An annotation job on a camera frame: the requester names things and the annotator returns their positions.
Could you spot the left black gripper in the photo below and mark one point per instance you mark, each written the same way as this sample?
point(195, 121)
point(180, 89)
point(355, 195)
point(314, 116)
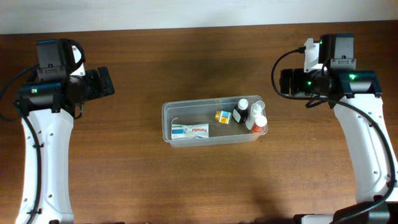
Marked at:
point(104, 81)

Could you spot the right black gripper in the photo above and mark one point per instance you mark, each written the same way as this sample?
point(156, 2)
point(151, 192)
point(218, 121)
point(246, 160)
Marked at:
point(286, 81)

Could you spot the white spray bottle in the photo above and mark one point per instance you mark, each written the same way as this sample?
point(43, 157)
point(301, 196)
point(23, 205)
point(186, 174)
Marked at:
point(256, 109)

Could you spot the orange tube white cap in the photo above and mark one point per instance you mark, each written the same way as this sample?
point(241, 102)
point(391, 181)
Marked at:
point(259, 124)

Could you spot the dark bottle white cap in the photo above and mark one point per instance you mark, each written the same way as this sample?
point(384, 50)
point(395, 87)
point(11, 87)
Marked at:
point(240, 112)

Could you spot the white red medicine box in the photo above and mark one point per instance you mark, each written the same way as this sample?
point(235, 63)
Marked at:
point(196, 131)

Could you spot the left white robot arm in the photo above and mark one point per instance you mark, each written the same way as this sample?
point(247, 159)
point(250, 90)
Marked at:
point(48, 112)

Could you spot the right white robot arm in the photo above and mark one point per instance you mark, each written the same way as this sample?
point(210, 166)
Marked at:
point(355, 98)

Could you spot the clear plastic container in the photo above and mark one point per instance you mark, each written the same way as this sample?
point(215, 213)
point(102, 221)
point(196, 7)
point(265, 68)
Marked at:
point(203, 111)

